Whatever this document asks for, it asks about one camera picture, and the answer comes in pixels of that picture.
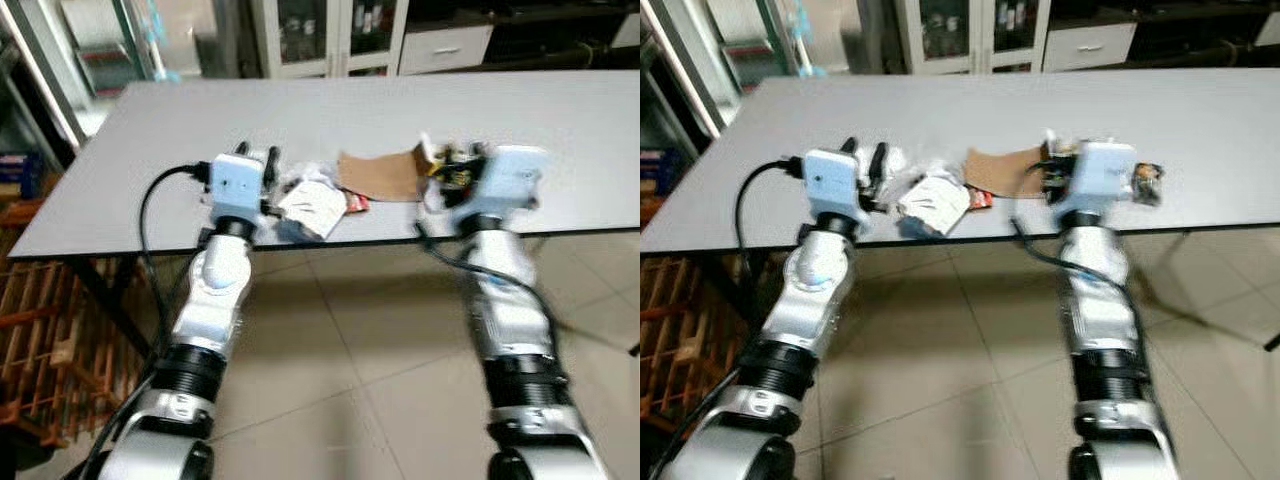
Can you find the white glass door fridge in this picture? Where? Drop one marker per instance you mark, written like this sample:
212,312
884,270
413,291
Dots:
720,50
90,60

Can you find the white glass door cupboard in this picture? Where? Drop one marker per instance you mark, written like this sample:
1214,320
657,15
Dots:
970,32
325,35

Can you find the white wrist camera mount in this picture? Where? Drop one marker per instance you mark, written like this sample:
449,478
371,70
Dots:
1100,178
510,180
235,188
835,185

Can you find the large light grey table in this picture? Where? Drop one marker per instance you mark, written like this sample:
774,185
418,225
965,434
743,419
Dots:
400,110
1150,110

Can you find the dark snack wrapper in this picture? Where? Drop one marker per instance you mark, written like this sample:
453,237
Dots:
1150,183

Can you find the red packet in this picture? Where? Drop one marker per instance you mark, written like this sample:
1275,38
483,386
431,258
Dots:
980,199
357,204

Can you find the brown cardboard sheet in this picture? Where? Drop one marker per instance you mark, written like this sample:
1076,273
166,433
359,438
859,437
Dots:
380,175
1005,170

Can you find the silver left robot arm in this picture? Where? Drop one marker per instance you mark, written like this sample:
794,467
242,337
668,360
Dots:
215,300
815,290

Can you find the white drawer unit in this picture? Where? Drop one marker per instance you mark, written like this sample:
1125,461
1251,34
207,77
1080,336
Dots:
445,48
1090,44

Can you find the yellow black crumpled wrapper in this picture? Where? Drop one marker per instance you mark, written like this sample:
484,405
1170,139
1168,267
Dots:
435,160

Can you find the clear crumpled plastic wrap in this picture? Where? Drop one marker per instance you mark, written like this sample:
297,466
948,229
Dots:
915,165
305,172

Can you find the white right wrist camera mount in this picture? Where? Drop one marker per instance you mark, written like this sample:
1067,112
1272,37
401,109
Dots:
1100,178
510,180

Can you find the wooden slat rack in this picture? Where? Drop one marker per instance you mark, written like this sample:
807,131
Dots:
665,330
45,340

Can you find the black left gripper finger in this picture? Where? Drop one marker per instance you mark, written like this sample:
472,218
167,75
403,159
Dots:
853,146
272,165
880,168
241,148

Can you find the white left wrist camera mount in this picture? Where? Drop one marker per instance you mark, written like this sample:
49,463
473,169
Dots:
835,185
235,188

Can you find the blue box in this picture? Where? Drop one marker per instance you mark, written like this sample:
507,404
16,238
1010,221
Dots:
18,175
652,172

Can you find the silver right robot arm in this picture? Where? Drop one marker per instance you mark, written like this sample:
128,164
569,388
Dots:
1100,310
515,320

